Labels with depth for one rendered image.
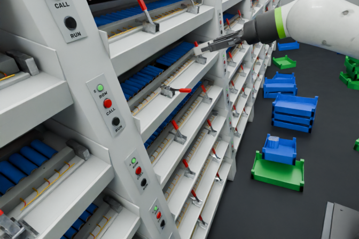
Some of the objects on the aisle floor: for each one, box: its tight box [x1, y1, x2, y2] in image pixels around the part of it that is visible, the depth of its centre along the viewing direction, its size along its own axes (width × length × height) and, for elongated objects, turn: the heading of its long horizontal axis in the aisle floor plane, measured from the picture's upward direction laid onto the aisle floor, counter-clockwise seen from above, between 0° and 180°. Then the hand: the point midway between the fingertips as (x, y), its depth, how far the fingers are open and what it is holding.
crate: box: [251, 150, 304, 192], centre depth 131 cm, size 30×20×8 cm
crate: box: [262, 134, 296, 166], centre depth 140 cm, size 30×20×8 cm
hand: (203, 48), depth 75 cm, fingers open, 3 cm apart
